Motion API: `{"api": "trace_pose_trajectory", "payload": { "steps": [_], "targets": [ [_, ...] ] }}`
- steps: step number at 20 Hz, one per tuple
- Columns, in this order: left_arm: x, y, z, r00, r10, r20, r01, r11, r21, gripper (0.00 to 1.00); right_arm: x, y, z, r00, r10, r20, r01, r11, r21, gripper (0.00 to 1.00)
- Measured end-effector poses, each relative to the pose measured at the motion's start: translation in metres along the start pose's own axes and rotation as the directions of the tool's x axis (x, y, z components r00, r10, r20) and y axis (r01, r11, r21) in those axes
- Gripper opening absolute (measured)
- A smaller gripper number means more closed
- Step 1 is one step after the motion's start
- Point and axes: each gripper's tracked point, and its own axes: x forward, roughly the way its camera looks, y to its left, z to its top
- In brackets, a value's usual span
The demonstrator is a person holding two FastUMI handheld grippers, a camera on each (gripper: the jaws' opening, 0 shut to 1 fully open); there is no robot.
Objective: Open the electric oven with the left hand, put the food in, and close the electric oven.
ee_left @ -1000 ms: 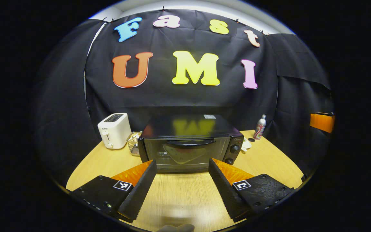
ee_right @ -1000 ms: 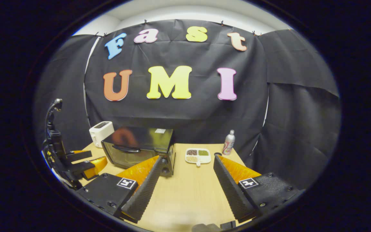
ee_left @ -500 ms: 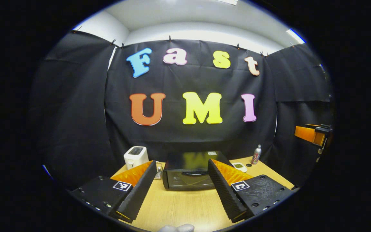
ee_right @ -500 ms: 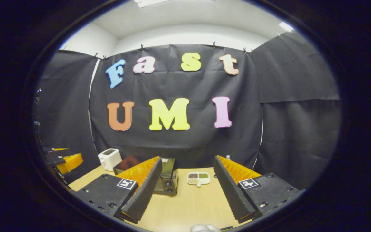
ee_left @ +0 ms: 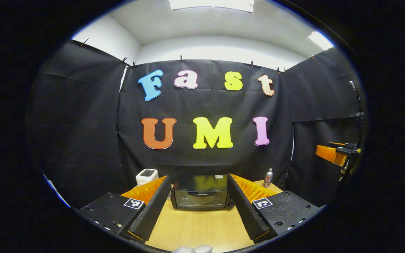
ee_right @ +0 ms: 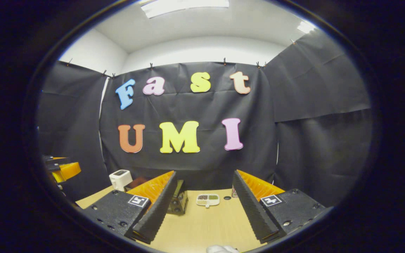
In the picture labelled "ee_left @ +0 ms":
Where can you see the white toaster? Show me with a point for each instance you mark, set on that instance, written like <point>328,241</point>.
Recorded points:
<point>146,175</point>

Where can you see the small ceiling light panel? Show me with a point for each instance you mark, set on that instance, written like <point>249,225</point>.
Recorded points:
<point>321,40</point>

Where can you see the long ceiling light panel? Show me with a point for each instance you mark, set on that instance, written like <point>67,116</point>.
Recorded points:
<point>211,4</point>

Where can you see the black electric oven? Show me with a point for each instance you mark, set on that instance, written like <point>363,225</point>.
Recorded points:
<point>199,182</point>

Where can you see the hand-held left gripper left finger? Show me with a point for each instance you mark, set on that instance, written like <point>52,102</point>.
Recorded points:
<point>153,212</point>

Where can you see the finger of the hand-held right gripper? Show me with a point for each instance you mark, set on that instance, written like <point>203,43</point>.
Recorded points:
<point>330,154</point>
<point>343,144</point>

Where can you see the white and red spray can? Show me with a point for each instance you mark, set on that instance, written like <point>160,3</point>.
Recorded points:
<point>268,178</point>

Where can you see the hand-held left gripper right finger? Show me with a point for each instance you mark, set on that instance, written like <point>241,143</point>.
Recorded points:
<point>244,211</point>

